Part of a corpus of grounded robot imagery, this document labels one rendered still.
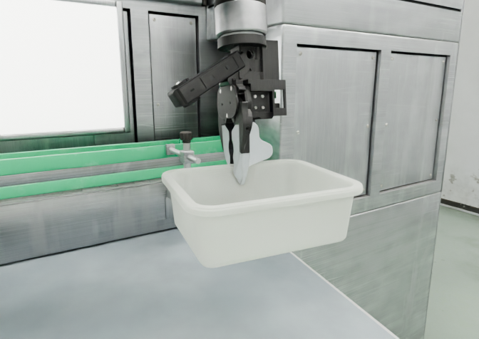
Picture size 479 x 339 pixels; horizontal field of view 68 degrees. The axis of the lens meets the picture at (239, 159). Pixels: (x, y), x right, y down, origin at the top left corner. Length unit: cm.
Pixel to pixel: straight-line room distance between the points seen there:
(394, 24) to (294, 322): 80
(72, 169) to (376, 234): 85
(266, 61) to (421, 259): 105
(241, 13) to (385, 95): 65
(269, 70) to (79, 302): 49
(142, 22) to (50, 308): 73
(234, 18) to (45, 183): 54
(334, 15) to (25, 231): 83
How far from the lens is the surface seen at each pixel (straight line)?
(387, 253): 125
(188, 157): 77
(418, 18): 119
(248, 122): 49
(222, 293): 67
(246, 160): 51
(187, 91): 49
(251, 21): 52
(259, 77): 54
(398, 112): 115
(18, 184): 86
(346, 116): 98
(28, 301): 74
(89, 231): 88
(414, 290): 146
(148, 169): 89
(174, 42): 111
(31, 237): 87
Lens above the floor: 111
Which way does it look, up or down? 12 degrees down
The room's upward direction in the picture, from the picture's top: straight up
